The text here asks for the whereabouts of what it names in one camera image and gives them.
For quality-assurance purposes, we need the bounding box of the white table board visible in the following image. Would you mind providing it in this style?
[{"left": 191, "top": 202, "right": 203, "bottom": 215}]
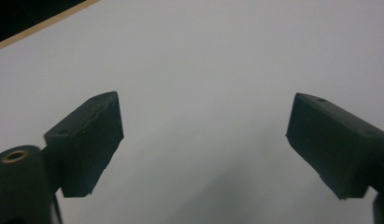
[{"left": 0, "top": 0, "right": 384, "bottom": 224}]

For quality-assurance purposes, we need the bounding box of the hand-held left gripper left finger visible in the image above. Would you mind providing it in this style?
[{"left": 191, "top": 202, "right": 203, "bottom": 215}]
[{"left": 43, "top": 91, "right": 125, "bottom": 199}]

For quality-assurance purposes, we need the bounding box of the wooden table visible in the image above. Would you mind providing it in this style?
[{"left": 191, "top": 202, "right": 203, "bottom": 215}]
[{"left": 0, "top": 0, "right": 102, "bottom": 53}]

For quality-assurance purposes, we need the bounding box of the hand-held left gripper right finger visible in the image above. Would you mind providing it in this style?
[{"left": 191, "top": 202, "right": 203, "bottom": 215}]
[{"left": 286, "top": 91, "right": 384, "bottom": 201}]

